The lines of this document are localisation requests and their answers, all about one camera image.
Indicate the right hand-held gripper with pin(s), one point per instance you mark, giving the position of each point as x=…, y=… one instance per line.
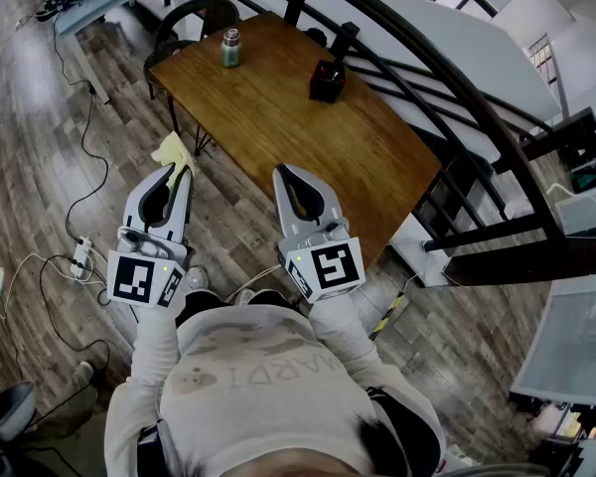
x=335, y=266

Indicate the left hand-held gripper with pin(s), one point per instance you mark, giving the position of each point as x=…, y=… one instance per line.
x=131, y=276

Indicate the yellow cloth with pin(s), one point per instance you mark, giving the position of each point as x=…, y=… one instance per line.
x=171, y=153

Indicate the green metal drink container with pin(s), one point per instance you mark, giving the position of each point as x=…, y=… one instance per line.
x=231, y=50

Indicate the person's right forearm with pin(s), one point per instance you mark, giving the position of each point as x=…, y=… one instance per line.
x=340, y=331

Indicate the person's left forearm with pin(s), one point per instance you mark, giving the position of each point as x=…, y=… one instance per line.
x=154, y=341

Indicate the person's left shoe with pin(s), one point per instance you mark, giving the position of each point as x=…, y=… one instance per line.
x=197, y=277

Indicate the person's shoe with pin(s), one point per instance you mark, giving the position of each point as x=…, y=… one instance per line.
x=245, y=296
x=197, y=277

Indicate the white power strip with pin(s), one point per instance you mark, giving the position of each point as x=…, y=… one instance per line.
x=81, y=256

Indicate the person's right shoe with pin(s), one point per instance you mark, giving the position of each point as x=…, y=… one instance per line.
x=245, y=296

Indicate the white railing base block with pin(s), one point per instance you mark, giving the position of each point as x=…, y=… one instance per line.
x=417, y=251

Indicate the black pen holder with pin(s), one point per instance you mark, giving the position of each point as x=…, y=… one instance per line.
x=327, y=83

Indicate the yellow black striped tape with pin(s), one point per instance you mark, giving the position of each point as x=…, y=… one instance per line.
x=387, y=318

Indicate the black metal railing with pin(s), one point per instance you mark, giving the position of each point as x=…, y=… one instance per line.
x=482, y=117

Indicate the black chair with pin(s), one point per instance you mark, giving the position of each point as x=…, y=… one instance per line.
x=213, y=15

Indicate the person's beige sweatshirt torso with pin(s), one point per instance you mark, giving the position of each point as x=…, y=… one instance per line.
x=263, y=395

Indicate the grey office chair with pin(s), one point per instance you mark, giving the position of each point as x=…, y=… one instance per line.
x=10, y=410

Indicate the white box appliance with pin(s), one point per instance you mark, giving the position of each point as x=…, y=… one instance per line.
x=588, y=209

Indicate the grey glass table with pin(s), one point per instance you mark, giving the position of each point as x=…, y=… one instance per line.
x=571, y=346

